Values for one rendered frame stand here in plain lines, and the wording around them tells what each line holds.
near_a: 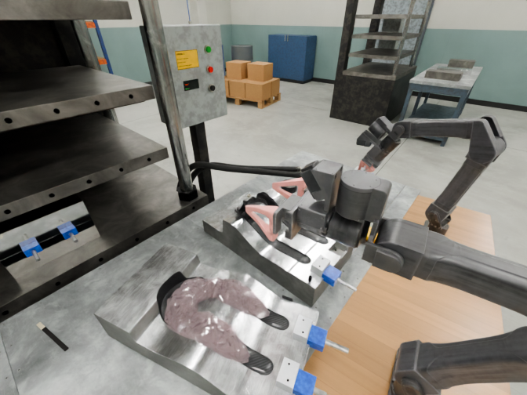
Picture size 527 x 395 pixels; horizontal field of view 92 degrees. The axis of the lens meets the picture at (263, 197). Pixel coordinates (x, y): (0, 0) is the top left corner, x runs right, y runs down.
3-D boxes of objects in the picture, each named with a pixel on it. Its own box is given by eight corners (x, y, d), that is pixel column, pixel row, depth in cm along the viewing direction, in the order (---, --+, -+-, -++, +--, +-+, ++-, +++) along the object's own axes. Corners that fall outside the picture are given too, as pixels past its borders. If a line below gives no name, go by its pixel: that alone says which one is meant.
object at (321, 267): (357, 290, 73) (362, 278, 70) (350, 302, 70) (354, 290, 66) (318, 266, 80) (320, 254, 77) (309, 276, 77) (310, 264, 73)
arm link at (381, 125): (362, 132, 102) (382, 107, 92) (375, 127, 106) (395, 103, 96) (382, 153, 98) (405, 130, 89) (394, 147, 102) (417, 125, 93)
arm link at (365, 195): (330, 187, 36) (425, 215, 31) (350, 164, 42) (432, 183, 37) (321, 245, 43) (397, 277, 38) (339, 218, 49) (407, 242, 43)
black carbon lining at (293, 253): (330, 244, 87) (335, 222, 81) (303, 273, 77) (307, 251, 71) (255, 203, 105) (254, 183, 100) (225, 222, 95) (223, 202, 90)
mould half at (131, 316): (316, 322, 71) (321, 299, 65) (285, 436, 52) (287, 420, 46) (173, 265, 88) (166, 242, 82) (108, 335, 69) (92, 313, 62)
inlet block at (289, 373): (339, 394, 56) (344, 384, 52) (336, 421, 52) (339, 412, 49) (283, 367, 60) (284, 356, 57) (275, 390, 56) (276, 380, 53)
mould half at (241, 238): (350, 256, 91) (359, 228, 83) (311, 307, 75) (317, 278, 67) (248, 201, 118) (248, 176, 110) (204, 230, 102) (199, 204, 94)
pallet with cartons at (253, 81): (281, 99, 565) (281, 62, 522) (261, 109, 507) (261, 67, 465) (236, 92, 615) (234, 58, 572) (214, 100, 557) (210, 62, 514)
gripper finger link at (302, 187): (259, 182, 50) (303, 196, 46) (278, 167, 55) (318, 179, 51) (259, 209, 54) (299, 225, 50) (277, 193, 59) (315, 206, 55)
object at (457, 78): (462, 114, 480) (486, 59, 427) (445, 147, 358) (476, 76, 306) (420, 107, 516) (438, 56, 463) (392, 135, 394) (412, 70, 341)
